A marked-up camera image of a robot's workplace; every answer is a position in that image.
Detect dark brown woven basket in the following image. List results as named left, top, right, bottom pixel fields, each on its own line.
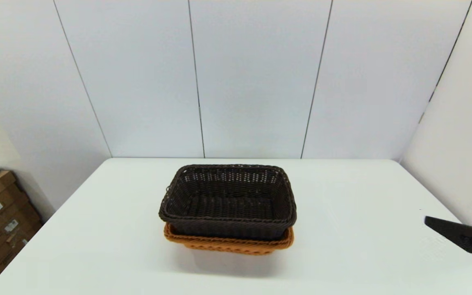
left=158, top=164, right=297, bottom=241

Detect orange woven basket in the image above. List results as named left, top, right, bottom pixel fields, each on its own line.
left=163, top=223, right=295, bottom=256

